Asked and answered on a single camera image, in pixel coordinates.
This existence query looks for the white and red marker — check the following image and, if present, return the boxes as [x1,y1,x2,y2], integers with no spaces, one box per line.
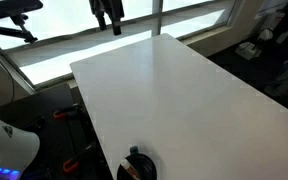
[120,158,142,180]

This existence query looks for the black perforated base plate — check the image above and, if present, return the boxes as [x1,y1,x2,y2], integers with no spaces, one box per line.
[0,83,114,180]

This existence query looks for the thin black cable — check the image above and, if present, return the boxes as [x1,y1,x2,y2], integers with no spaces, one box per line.
[0,19,17,104]

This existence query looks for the white round object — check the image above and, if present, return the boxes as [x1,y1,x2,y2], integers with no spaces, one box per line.
[257,27,275,43]

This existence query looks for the black clamp orange handle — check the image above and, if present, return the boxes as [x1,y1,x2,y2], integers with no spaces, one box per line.
[62,141,100,175]
[52,105,84,121]

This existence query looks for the white box device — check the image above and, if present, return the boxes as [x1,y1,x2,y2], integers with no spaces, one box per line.
[234,41,263,61]

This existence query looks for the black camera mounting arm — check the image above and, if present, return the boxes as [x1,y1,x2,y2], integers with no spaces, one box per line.
[0,13,39,44]

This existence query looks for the dark teal mug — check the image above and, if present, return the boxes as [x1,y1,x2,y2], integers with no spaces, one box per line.
[116,145,159,180]

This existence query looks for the black camera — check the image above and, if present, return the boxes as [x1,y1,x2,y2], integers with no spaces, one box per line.
[0,0,44,21]

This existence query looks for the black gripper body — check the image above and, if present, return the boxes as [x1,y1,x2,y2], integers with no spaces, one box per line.
[88,0,125,20]

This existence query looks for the grey window frame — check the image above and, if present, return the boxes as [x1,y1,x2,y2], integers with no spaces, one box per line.
[0,0,240,90]

